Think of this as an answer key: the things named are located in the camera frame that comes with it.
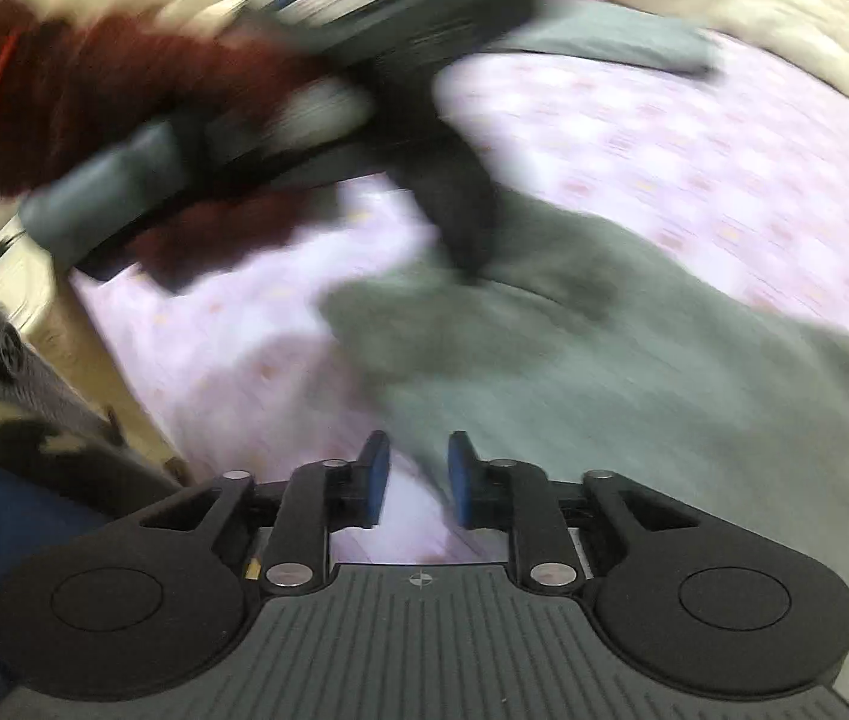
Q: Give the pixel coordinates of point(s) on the dark patterned cloth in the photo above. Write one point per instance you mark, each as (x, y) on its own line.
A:
(12, 405)

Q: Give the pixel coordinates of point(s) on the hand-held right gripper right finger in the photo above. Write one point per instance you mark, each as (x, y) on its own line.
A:
(462, 476)

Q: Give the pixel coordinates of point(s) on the folded blue-grey pants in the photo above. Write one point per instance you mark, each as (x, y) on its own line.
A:
(604, 37)

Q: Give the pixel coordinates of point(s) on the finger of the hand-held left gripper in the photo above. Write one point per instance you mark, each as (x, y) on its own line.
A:
(465, 217)

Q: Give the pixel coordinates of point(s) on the beige bed frame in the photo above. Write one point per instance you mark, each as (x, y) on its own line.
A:
(94, 360)

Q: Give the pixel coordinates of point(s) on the beige duvet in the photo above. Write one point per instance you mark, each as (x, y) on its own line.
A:
(769, 7)

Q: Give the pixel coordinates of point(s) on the grey-green towel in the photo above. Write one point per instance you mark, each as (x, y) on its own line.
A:
(619, 390)

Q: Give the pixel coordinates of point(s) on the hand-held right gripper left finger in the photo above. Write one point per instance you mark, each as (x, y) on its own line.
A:
(375, 476)

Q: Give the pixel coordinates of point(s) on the person's left hand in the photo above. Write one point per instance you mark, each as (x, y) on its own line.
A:
(229, 236)

